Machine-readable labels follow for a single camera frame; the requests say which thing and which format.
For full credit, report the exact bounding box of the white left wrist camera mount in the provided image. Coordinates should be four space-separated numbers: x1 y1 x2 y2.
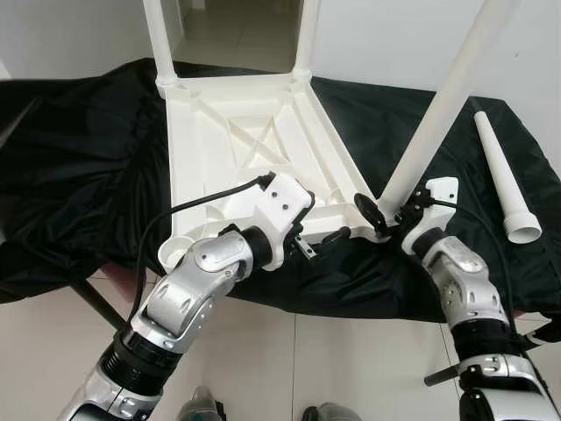
254 172 316 273

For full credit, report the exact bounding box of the grey robot right foot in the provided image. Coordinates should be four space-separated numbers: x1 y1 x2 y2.
301 402 365 421

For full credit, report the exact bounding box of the white plastic children table top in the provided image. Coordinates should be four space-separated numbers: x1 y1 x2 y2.
158 72 391 273

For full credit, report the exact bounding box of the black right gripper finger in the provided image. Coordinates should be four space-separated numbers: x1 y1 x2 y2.
353 193 387 231

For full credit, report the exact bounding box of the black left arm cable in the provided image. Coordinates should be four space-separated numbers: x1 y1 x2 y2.
136 174 274 321

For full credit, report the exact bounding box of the grey robot left foot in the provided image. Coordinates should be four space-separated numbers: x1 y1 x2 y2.
175 386 227 421

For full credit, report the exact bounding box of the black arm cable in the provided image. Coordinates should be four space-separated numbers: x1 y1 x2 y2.
421 197 518 334
136 174 274 321

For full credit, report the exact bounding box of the black table cloth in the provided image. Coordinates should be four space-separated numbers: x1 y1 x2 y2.
0 57 561 324

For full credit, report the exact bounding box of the grey robot foot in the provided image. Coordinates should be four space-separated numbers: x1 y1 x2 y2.
175 386 227 421
301 402 365 421

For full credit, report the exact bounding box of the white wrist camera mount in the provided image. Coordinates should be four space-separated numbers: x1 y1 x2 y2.
254 172 316 273
401 175 460 255

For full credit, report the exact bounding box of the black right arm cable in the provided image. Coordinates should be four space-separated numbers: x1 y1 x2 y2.
421 197 518 334

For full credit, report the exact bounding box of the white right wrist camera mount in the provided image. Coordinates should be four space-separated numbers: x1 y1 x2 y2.
401 175 460 255

